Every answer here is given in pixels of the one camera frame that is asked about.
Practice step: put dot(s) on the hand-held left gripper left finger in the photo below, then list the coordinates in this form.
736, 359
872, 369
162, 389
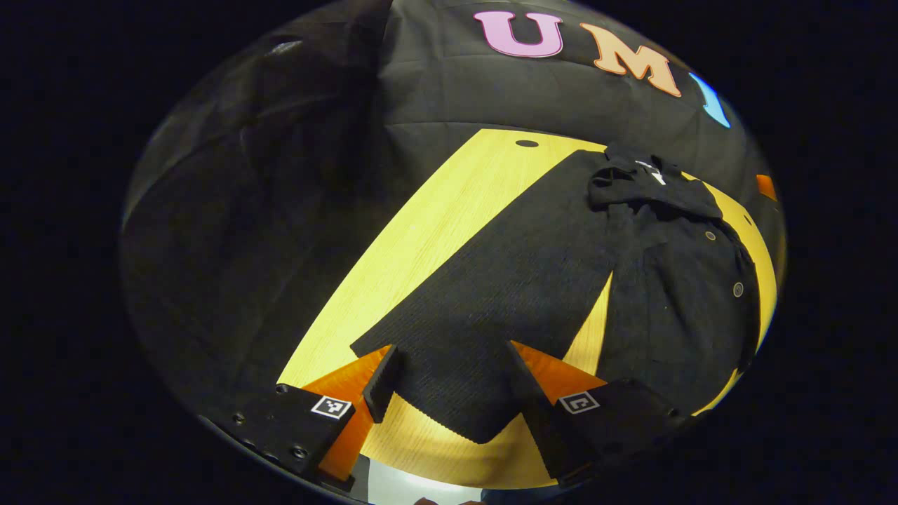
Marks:
382, 382

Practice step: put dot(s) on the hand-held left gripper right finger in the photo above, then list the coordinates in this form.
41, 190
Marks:
544, 428

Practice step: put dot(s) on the black buttoned coat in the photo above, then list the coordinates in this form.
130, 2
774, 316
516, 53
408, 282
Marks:
533, 280

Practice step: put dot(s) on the black backdrop cloth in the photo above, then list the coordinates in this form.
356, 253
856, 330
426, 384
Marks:
449, 91

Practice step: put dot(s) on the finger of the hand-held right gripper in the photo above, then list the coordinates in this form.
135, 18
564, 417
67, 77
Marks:
766, 186

